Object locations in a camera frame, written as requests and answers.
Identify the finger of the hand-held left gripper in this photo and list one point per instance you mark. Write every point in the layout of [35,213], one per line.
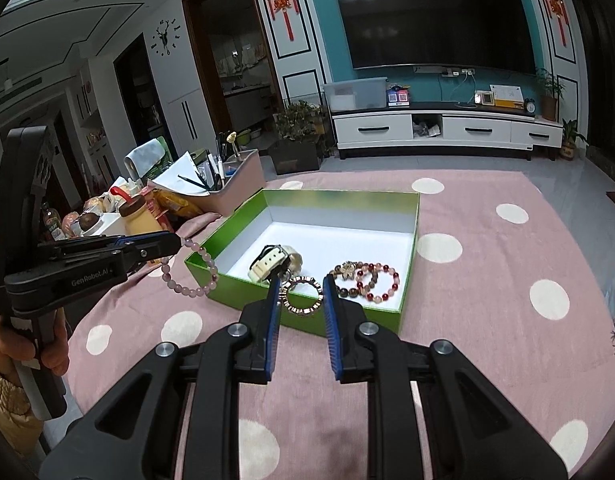
[152,255]
[147,241]

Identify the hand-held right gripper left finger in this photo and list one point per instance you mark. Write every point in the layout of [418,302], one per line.
[272,332]

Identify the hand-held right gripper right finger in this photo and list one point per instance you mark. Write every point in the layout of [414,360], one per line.
[331,332]

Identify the green cardboard box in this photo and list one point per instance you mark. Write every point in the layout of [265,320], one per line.
[382,317]

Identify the white wristwatch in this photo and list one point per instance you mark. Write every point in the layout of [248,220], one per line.
[262,266]

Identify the person's left forearm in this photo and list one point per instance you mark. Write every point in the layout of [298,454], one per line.
[7,395]

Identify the person's left hand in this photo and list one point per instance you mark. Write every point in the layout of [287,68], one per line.
[57,345]

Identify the yellow jar with brown lid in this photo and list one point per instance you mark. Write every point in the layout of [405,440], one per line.
[140,217]

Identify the orange snack bag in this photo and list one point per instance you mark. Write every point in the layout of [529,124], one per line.
[172,205]

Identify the white paper sheets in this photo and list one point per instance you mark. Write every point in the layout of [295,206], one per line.
[180,177]

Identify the green and white bag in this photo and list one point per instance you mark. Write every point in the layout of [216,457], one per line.
[147,155]

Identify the pink desk organizer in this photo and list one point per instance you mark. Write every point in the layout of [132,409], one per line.
[237,182]

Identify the pink polka dot tablecloth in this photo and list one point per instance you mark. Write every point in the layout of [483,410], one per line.
[487,385]

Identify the leafy plant in dark planter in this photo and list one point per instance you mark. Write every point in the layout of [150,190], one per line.
[297,135]

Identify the white television cabinet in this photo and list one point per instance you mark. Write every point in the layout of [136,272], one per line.
[372,127]

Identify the clear plastic storage box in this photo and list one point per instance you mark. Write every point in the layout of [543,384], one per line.
[355,96]

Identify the yellow and white box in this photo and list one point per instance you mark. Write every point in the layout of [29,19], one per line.
[507,96]

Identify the small alarm clock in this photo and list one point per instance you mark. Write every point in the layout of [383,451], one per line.
[530,106]

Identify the small potted plant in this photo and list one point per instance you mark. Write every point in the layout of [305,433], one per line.
[570,145]

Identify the tall potted plant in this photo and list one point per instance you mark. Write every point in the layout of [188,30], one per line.
[550,97]

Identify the black television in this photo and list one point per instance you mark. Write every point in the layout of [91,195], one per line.
[432,20]

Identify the black wall clock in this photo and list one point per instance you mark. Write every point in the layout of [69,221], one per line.
[166,36]

